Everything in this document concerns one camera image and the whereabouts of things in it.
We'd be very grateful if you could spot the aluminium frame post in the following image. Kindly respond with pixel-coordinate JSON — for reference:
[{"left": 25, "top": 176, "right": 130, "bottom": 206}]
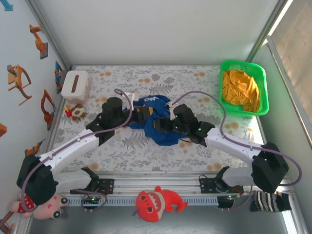
[
  {"left": 24, "top": 0, "right": 73, "bottom": 71},
  {"left": 245, "top": 0, "right": 293, "bottom": 63}
]

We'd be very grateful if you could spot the yellow cloth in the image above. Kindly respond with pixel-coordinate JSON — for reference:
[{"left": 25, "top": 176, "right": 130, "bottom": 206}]
[{"left": 221, "top": 70, "right": 261, "bottom": 113}]

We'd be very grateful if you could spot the pink pig plush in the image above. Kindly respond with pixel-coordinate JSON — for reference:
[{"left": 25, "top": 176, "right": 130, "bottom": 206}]
[{"left": 9, "top": 194, "right": 69, "bottom": 220}]

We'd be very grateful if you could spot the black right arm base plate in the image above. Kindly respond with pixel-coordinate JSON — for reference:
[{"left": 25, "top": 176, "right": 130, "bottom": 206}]
[{"left": 199, "top": 177, "right": 244, "bottom": 195}]

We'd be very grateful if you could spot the brown white plush dog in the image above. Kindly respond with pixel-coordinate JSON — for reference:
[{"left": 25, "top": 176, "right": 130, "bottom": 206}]
[{"left": 70, "top": 104, "right": 86, "bottom": 120}]

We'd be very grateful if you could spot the glass window pane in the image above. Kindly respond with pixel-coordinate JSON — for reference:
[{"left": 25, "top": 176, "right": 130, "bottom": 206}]
[{"left": 265, "top": 0, "right": 312, "bottom": 156}]

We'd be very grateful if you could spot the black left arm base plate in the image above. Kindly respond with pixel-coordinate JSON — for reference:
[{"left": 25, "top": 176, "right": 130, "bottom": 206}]
[{"left": 70, "top": 178, "right": 115, "bottom": 195}]

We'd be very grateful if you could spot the blue t-shirt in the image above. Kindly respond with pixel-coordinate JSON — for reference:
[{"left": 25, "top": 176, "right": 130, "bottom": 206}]
[{"left": 129, "top": 95, "right": 182, "bottom": 147}]

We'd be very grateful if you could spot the black white striped sock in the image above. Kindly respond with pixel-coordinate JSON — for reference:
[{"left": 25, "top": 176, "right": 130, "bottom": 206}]
[{"left": 250, "top": 190, "right": 293, "bottom": 213}]

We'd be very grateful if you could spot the aluminium rail frame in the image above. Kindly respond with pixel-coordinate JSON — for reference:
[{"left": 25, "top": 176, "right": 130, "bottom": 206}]
[{"left": 25, "top": 170, "right": 297, "bottom": 195}]

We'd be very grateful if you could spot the red shark plush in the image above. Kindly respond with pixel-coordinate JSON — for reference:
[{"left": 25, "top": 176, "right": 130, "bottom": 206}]
[{"left": 133, "top": 185, "right": 188, "bottom": 223}]

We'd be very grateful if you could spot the white tissue box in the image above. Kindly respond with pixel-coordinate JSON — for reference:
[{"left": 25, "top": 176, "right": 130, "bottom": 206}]
[{"left": 60, "top": 70, "right": 90, "bottom": 102}]

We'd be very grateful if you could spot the small circuit board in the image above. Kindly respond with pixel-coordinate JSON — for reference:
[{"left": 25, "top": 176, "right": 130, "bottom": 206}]
[
  {"left": 218, "top": 194, "right": 242, "bottom": 203},
  {"left": 81, "top": 196, "right": 102, "bottom": 205}
]

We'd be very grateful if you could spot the green plastic basket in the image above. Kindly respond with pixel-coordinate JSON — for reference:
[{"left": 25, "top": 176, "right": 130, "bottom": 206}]
[{"left": 219, "top": 59, "right": 270, "bottom": 117}]

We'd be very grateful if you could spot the perforated grey cable tray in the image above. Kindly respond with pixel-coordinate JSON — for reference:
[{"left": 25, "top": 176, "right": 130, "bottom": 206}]
[{"left": 65, "top": 196, "right": 219, "bottom": 207}]

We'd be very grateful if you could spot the floral tablecloth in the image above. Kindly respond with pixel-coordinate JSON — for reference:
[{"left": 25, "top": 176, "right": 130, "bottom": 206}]
[{"left": 47, "top": 64, "right": 271, "bottom": 173}]

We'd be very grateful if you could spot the blue orange machine wall sticker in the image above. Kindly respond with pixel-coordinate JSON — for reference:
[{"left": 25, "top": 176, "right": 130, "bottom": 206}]
[{"left": 54, "top": 60, "right": 64, "bottom": 95}]

